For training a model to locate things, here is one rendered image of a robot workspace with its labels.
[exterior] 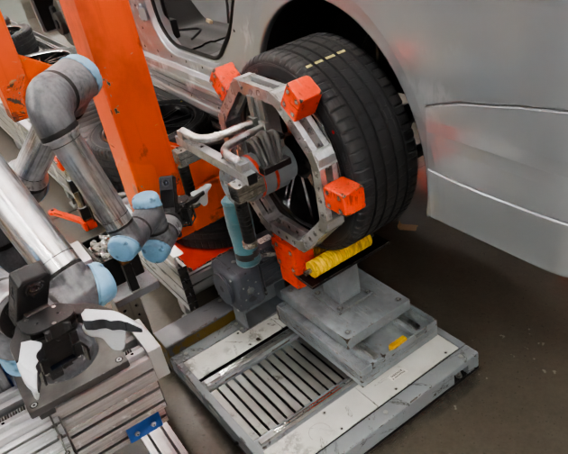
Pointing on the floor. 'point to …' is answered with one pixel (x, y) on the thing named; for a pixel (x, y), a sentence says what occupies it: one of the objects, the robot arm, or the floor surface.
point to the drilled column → (134, 310)
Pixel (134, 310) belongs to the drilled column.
